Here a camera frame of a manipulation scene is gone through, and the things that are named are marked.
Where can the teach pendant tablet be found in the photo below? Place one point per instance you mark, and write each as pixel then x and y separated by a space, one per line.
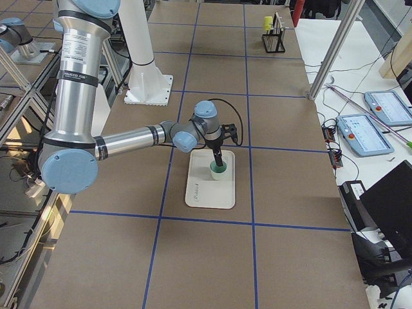
pixel 363 136
pixel 388 107

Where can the red cylinder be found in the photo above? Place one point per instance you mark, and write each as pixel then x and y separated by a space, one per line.
pixel 298 9

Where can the teach pendant tablet far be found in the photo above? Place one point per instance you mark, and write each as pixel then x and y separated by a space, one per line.
pixel 388 107

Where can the aluminium frame post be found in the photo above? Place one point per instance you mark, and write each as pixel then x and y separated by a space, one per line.
pixel 336 44

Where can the metal reacher grabber tool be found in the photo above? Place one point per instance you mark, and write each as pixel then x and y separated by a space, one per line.
pixel 347 99

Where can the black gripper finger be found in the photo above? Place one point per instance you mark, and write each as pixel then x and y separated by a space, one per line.
pixel 218 157

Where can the teach pendant tablet near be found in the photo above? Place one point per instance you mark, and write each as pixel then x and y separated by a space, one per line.
pixel 363 136

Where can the black laptop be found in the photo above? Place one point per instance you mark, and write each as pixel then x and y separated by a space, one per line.
pixel 388 202

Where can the cream rabbit tray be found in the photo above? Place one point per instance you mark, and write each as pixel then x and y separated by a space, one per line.
pixel 207 189

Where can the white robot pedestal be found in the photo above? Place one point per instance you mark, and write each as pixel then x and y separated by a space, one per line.
pixel 147 85

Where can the light green plastic cup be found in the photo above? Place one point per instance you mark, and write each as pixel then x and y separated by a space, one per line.
pixel 217 171

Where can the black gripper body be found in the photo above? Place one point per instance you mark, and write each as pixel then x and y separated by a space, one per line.
pixel 214 143

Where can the black wire cup rack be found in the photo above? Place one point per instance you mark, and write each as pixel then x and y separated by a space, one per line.
pixel 273 40

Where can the yellow plastic cup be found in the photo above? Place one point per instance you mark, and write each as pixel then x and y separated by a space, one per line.
pixel 268 23

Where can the black labelled box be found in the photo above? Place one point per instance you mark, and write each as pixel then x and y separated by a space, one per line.
pixel 358 216

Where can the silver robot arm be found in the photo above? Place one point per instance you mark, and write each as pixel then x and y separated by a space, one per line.
pixel 70 154
pixel 17 41

